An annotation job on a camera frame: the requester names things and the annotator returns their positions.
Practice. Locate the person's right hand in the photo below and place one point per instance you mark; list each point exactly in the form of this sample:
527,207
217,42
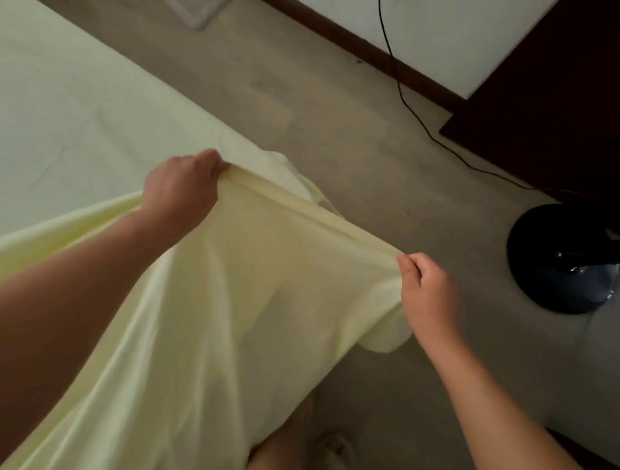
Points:
431,300

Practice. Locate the person's left hand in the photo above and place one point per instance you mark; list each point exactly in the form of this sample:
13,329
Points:
179,193

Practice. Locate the pale yellow bed sheet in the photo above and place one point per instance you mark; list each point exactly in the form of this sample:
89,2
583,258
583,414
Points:
218,314

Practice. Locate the person's right forearm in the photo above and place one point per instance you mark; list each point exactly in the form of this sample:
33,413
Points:
484,411

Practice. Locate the person's left forearm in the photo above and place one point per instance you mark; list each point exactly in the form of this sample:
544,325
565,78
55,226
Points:
72,314

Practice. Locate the beige right slipper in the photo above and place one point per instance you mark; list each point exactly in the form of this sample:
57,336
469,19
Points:
335,451

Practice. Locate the dark wooden door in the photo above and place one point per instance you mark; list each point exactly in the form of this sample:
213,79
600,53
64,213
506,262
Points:
557,97

